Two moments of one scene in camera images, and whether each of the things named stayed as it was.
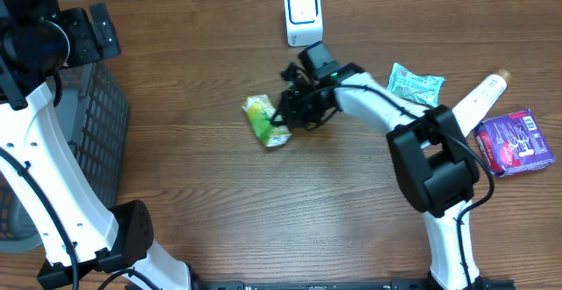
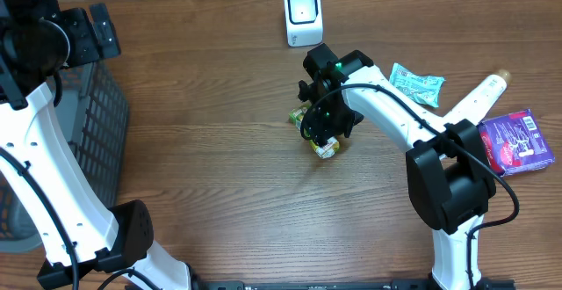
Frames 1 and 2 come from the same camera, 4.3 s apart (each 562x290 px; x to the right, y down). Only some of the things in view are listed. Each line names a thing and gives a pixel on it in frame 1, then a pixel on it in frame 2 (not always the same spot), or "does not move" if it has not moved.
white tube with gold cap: [474, 111] does not move
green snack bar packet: [260, 111] → [326, 151]
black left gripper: [97, 29] does not move
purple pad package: [513, 143] does not move
